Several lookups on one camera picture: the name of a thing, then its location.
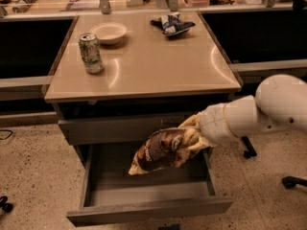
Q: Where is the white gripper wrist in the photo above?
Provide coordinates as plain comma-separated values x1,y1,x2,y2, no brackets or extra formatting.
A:
178,103,237,158

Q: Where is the brown chip bag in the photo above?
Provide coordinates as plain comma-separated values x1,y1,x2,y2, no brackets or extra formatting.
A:
129,127,190,175

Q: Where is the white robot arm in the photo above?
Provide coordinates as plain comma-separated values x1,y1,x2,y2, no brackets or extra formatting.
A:
181,75,307,150

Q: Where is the grey drawer cabinet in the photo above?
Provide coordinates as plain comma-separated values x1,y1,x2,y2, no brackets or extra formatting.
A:
44,11,242,168

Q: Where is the closed top drawer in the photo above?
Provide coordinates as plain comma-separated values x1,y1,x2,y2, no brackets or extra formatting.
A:
59,112,192,146

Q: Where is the open middle drawer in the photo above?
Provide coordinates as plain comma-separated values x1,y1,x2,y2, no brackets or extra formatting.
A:
67,142,232,227

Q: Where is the blue chip bag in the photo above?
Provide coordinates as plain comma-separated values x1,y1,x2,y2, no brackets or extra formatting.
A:
150,12,195,37

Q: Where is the black chair caster base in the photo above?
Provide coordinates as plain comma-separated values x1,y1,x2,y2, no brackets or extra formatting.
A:
282,176,307,189

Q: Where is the white bowl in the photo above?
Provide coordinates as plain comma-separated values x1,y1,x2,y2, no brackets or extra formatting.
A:
90,22,127,45

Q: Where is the green soda can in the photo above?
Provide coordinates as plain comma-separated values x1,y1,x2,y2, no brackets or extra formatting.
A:
79,33,105,74

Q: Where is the black caster wheel left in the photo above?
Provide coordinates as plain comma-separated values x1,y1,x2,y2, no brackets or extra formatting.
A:
0,195,13,213

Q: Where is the black table leg frame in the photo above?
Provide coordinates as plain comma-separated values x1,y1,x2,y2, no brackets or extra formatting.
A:
241,136,257,159

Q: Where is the black floor cable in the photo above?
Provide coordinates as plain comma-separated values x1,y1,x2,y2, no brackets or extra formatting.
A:
0,129,14,142

